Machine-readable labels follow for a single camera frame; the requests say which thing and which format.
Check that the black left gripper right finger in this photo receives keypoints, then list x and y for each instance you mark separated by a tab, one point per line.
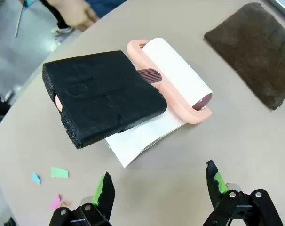
214	188

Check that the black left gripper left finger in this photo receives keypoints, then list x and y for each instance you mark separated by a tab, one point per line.
107	195

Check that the dark brown cloth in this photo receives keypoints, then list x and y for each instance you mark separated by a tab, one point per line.
253	54

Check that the person's right hand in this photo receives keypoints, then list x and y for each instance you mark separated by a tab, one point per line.
82	15

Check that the pink paper scrap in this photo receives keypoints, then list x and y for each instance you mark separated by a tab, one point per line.
55	203

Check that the green paper scrap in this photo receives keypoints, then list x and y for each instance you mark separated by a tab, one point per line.
59	172

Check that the white folded stand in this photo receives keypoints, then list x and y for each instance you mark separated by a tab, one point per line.
137	141

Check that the blue paper scrap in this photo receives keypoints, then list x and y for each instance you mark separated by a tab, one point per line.
36	178

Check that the white sneaker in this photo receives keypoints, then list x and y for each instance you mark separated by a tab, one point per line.
61	30

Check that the long thin rod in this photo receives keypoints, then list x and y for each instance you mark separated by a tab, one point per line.
19	20

